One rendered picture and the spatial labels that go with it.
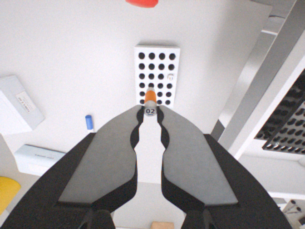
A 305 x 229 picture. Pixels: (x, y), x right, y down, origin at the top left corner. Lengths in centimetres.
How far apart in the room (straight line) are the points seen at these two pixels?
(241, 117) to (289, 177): 21
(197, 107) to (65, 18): 34
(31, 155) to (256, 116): 57
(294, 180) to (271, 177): 6
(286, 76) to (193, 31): 17
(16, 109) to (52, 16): 21
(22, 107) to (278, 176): 60
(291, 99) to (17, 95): 54
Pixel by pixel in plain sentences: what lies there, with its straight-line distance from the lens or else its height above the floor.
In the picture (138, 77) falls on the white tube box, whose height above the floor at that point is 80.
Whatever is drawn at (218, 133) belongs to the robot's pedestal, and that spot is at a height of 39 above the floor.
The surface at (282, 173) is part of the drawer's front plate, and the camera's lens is 45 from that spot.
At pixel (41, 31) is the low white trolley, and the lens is 38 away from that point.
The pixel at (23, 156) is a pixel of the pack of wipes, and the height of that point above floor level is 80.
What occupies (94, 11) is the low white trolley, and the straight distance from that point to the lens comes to 33.
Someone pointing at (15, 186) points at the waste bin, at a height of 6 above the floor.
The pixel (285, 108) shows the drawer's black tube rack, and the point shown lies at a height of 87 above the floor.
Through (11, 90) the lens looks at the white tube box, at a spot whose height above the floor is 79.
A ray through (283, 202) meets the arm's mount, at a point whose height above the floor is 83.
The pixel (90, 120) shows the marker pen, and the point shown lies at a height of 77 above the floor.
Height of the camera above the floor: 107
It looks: 58 degrees down
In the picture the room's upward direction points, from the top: 180 degrees counter-clockwise
